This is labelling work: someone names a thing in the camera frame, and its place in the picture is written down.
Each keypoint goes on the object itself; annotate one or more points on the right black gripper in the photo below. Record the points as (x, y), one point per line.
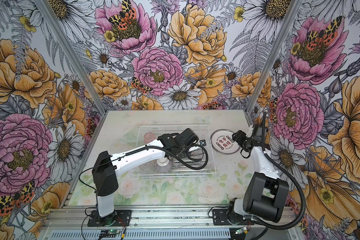
(239, 135)

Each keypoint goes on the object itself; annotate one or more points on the green circuit board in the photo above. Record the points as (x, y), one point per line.
(108, 233)

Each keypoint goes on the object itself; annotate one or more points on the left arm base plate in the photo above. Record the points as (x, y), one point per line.
(119, 218)

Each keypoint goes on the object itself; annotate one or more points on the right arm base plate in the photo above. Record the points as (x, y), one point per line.
(222, 217)

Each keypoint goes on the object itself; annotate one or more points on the ribbed white bowl upside down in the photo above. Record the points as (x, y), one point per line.
(164, 165)

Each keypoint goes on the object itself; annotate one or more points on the white wire dish rack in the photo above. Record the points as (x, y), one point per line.
(147, 170)

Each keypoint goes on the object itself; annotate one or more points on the left aluminium frame post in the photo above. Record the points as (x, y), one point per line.
(57, 29)

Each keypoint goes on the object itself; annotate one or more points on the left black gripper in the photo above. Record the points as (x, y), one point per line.
(187, 154)

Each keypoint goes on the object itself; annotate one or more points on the pink glass cup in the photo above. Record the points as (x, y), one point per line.
(149, 137)

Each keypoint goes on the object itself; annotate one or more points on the aluminium front rail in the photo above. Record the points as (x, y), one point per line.
(142, 217)

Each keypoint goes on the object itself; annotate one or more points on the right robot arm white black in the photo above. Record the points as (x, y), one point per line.
(267, 192)

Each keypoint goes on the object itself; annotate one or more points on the red character plate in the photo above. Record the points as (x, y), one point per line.
(223, 143)

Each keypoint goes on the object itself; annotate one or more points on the aluminium frame post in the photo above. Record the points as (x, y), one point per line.
(279, 40)
(57, 29)

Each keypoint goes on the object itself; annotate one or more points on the right aluminium frame post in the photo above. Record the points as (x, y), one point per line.
(279, 40)

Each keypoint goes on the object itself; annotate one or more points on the white vented cable duct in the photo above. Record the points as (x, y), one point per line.
(144, 234)

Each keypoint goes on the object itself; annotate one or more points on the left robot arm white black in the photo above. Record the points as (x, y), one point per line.
(183, 147)

